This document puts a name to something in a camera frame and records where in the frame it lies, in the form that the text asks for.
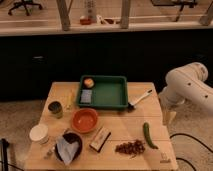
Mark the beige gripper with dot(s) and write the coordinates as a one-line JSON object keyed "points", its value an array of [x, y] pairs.
{"points": [[169, 114]]}

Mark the dark green can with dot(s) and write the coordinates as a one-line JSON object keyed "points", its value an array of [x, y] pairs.
{"points": [[55, 109]]}

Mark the wooden block eraser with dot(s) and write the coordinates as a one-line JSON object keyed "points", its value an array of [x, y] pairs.
{"points": [[99, 139]]}

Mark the white handled brush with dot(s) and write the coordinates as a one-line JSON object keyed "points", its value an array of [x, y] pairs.
{"points": [[131, 105]]}

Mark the green plastic tray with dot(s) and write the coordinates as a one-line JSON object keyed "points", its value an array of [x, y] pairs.
{"points": [[108, 92]]}

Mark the red bowl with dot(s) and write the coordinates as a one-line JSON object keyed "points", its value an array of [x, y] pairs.
{"points": [[84, 120]]}

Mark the green cucumber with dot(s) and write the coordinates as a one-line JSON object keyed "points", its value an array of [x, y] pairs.
{"points": [[148, 136]]}

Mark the dark bowl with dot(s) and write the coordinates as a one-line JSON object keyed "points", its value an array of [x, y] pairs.
{"points": [[70, 138]]}

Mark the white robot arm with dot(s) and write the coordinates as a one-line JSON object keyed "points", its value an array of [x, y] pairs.
{"points": [[185, 83]]}

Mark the small metal object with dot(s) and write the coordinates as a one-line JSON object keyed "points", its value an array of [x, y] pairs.
{"points": [[49, 152]]}

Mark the orange fruit in tray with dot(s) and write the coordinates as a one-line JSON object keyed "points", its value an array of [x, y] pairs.
{"points": [[89, 83]]}

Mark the black stand at left edge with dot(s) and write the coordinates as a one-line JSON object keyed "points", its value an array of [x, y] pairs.
{"points": [[4, 165]]}

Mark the grey sponge in tray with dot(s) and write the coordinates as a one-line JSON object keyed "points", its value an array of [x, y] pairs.
{"points": [[86, 96]]}

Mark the grey cloth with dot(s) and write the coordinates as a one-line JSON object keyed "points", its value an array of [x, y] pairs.
{"points": [[66, 150]]}

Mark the white cup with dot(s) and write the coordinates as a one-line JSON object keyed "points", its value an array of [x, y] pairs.
{"points": [[39, 134]]}

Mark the yellow stick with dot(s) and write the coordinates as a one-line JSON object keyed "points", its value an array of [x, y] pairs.
{"points": [[69, 100]]}

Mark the dark red grape bunch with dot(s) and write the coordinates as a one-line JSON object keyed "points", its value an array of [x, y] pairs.
{"points": [[131, 148]]}

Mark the black office chair left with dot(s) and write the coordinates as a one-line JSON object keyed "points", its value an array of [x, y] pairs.
{"points": [[25, 4]]}

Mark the red object on shelf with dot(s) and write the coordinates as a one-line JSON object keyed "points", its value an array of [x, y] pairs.
{"points": [[85, 21]]}

